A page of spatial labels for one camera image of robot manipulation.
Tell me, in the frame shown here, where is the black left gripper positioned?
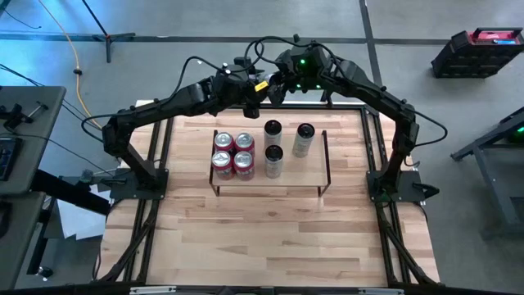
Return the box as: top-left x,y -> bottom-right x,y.
215,57 -> 269,120

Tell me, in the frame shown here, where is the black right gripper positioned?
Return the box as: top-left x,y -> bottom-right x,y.
268,48 -> 294,108

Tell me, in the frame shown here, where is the red Fanta soda can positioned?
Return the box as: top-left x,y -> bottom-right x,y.
232,149 -> 255,181
213,130 -> 235,153
210,149 -> 235,180
233,130 -> 256,157

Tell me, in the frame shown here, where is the wooden shelf with black legs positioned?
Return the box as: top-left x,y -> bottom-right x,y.
206,129 -> 332,197

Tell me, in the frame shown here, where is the black floor tape strip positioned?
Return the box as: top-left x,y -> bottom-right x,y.
358,0 -> 387,103

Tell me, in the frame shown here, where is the black tripod stand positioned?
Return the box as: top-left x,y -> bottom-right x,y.
80,0 -> 137,65

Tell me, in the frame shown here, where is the black and red tool case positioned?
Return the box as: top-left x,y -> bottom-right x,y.
431,26 -> 524,79

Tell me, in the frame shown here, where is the black support beam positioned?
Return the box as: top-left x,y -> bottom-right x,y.
30,169 -> 112,217

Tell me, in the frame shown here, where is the white sheet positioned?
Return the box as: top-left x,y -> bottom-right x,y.
56,183 -> 120,242

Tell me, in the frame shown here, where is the grey metal strip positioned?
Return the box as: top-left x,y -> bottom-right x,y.
358,287 -> 405,295
129,286 -> 178,295

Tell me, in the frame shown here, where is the grey desk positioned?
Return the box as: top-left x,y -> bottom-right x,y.
0,191 -> 47,290
0,85 -> 67,197

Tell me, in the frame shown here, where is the grey metal cart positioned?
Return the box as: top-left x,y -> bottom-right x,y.
449,105 -> 524,241

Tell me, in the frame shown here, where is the black keyboard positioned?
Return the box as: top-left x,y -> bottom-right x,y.
0,137 -> 14,182

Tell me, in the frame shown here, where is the black aluminium table frame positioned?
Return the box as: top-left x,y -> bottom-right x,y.
92,99 -> 442,295

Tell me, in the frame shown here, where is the yellow extension cable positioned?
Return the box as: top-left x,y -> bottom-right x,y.
38,0 -> 103,130

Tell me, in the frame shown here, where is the black clamp mount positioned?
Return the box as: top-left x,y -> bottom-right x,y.
0,102 -> 49,129

